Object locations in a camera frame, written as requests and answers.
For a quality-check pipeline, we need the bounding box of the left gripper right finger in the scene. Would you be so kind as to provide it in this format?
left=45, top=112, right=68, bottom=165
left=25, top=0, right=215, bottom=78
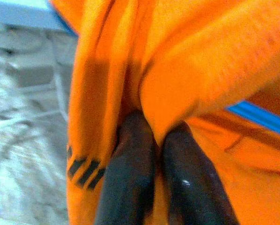
left=161, top=121, right=239, bottom=225

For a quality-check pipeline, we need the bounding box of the blue plastic hanger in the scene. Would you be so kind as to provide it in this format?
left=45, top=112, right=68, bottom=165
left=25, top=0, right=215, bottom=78
left=225, top=99, right=280, bottom=139

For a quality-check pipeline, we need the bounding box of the white folding table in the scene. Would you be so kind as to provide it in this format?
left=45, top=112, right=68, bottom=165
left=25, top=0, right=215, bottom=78
left=0, top=0, right=61, bottom=30

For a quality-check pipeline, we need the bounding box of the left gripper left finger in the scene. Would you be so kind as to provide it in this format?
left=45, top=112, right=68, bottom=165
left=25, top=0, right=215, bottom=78
left=94, top=110, right=159, bottom=225

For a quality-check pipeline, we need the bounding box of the orange shirt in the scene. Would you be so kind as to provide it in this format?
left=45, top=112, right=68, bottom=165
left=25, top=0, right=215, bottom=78
left=48, top=0, right=280, bottom=225

